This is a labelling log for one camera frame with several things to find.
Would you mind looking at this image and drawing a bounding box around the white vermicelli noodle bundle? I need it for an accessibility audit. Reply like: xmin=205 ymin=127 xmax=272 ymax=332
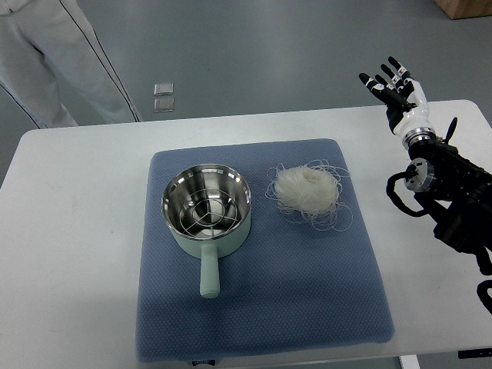
xmin=264 ymin=159 xmax=354 ymax=232

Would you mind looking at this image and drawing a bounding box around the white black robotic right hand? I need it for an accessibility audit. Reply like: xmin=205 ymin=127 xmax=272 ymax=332
xmin=358 ymin=56 xmax=433 ymax=138

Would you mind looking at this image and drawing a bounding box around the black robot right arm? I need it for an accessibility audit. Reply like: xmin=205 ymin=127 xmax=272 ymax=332
xmin=386 ymin=118 xmax=491 ymax=276

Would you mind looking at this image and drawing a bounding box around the round wire steaming rack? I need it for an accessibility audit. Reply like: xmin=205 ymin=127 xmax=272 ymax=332
xmin=177 ymin=188 xmax=241 ymax=239

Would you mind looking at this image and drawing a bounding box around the person in grey trousers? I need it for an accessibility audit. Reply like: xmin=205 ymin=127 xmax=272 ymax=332
xmin=1 ymin=1 xmax=141 ymax=128

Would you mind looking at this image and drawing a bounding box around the mint green steel pot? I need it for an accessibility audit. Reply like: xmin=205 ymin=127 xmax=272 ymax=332
xmin=161 ymin=164 xmax=252 ymax=299

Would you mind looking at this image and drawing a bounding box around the white table leg bracket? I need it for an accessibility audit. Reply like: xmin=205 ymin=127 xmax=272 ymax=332
xmin=399 ymin=354 xmax=421 ymax=369

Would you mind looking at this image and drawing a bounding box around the metal floor plate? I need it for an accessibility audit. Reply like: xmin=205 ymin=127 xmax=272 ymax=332
xmin=154 ymin=97 xmax=175 ymax=113
xmin=153 ymin=82 xmax=174 ymax=96

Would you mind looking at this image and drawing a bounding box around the lower metal floor plate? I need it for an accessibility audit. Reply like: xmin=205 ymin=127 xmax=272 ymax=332
xmin=154 ymin=97 xmax=175 ymax=113

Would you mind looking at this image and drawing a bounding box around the dark label under mat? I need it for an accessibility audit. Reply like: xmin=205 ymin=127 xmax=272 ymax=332
xmin=191 ymin=359 xmax=216 ymax=367

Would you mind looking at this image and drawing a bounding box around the upper metal floor plate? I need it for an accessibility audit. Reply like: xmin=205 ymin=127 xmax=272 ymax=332
xmin=153 ymin=82 xmax=174 ymax=96

